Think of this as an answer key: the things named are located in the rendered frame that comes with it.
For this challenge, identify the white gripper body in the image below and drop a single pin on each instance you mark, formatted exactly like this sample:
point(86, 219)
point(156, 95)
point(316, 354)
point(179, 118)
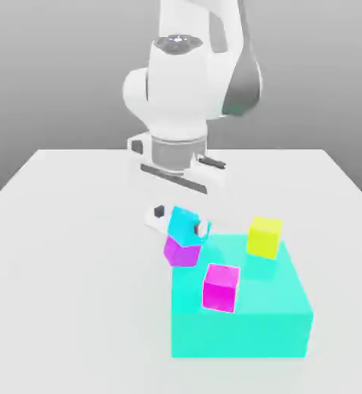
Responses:
point(174, 190)

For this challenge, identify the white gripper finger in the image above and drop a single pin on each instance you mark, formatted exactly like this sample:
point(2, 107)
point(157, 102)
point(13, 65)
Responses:
point(202, 229)
point(156, 220)

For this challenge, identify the small cyan cube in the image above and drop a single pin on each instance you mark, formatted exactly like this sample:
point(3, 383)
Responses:
point(180, 226)

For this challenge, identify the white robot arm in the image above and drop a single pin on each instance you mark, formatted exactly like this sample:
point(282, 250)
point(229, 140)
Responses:
point(177, 92)

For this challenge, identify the small purple cube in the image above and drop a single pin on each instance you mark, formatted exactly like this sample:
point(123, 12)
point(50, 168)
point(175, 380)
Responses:
point(180, 254)

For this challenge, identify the small magenta cube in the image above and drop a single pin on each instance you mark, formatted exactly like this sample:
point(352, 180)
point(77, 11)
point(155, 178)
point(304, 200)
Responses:
point(220, 289)

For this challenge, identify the small yellow cube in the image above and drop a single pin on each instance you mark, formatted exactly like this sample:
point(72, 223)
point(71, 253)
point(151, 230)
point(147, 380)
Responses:
point(265, 237)

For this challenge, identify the large turquoise box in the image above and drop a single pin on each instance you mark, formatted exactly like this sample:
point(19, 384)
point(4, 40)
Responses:
point(254, 326)

